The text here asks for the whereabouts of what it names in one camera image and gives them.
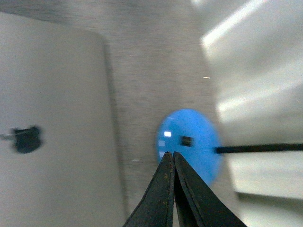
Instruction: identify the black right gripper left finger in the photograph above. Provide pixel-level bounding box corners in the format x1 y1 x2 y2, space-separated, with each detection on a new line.
124 152 175 227

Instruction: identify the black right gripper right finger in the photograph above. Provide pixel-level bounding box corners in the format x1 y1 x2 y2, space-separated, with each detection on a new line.
173 152 246 227

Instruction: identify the grey laptop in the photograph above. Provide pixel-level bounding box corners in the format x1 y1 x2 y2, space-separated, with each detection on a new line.
0 13 125 227

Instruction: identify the blue desk lamp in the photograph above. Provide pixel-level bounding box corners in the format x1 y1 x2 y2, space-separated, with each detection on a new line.
155 108 303 189

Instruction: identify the white curtain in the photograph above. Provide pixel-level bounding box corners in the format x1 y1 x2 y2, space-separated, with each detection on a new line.
190 0 303 199

